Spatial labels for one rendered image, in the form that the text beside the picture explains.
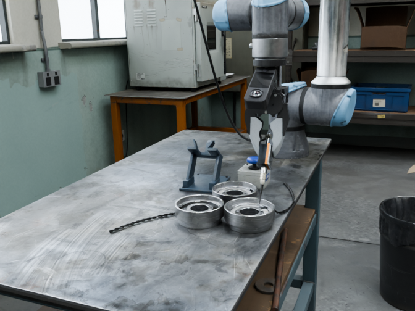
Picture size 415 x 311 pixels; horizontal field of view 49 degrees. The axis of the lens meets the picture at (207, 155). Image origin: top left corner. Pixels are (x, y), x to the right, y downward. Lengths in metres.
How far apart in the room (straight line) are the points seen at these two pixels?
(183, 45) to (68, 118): 0.92
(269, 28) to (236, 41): 3.93
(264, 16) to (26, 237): 0.66
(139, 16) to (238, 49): 1.74
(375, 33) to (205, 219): 3.57
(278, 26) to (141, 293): 0.58
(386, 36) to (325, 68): 2.97
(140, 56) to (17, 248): 2.58
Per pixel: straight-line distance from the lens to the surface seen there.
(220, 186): 1.09
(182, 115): 3.04
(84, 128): 3.22
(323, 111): 1.39
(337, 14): 1.38
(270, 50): 0.96
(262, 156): 0.99
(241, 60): 4.88
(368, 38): 4.34
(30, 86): 2.83
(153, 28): 3.33
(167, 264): 0.82
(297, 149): 1.46
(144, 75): 3.39
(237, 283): 0.76
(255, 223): 0.91
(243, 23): 1.10
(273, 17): 0.96
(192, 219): 0.93
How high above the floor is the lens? 1.19
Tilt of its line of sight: 15 degrees down
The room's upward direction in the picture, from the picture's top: 1 degrees counter-clockwise
